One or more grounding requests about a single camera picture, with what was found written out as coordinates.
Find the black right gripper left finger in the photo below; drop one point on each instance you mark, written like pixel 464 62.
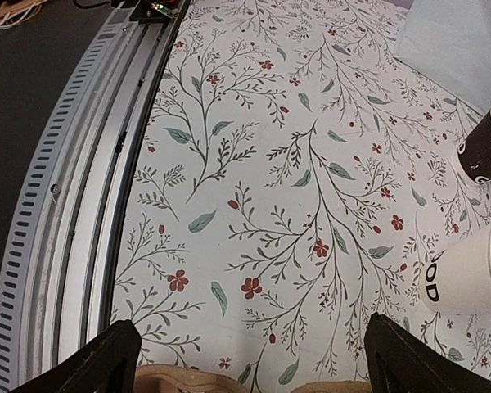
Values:
pixel 106 364

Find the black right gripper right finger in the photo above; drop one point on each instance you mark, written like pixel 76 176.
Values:
pixel 398 362

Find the black paper coffee cup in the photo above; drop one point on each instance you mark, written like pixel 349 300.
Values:
pixel 474 154

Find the light blue paper bag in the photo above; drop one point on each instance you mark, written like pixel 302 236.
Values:
pixel 449 42

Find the white paper cup holding straws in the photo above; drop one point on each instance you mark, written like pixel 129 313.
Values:
pixel 458 279

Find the front aluminium rail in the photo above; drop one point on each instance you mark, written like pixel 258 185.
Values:
pixel 58 267

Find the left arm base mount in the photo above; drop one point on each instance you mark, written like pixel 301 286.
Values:
pixel 146 11

